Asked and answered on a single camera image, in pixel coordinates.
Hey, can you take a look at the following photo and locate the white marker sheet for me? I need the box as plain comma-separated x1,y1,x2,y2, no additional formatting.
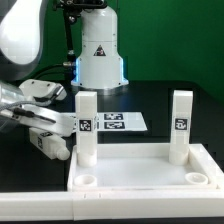
67,112,147,132

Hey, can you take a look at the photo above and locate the black cable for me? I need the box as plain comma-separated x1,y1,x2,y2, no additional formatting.
33,61,77,82

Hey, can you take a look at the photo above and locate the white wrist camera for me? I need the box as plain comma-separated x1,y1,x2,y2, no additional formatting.
19,79,67,105

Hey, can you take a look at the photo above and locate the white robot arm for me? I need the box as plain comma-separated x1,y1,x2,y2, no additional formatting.
0,0,128,136

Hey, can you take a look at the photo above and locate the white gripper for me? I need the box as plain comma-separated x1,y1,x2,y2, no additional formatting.
18,105,75,137

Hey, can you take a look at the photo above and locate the black camera stand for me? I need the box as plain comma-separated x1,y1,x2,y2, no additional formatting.
52,0,107,62

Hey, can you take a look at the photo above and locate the white L-shaped fence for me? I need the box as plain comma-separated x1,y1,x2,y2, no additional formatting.
0,143,224,222

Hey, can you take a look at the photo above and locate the white desk top tray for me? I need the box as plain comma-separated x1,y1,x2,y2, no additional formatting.
67,143,218,191

